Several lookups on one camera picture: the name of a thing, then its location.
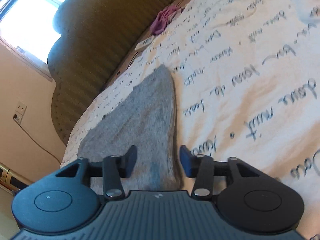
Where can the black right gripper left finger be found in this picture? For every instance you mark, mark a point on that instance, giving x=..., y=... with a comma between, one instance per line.
x=128, y=162

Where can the white remote control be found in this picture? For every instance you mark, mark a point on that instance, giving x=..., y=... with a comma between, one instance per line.
x=144, y=43

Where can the olive ribbed headboard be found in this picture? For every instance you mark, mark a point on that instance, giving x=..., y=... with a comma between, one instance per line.
x=95, y=36

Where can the white bedspread with script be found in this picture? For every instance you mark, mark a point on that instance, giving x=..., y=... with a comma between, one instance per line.
x=246, y=74

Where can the gold and black heater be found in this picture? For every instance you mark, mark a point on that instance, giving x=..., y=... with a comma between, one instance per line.
x=12, y=181

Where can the grey knitted sock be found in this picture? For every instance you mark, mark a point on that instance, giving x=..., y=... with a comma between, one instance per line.
x=146, y=119

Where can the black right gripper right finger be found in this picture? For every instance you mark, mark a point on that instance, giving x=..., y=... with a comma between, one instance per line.
x=188, y=162

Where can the bright window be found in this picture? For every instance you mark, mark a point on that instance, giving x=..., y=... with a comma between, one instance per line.
x=27, y=25

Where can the white wall socket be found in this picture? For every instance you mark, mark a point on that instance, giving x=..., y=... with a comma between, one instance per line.
x=19, y=112

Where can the purple cloth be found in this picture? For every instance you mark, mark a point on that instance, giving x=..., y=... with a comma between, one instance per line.
x=164, y=18

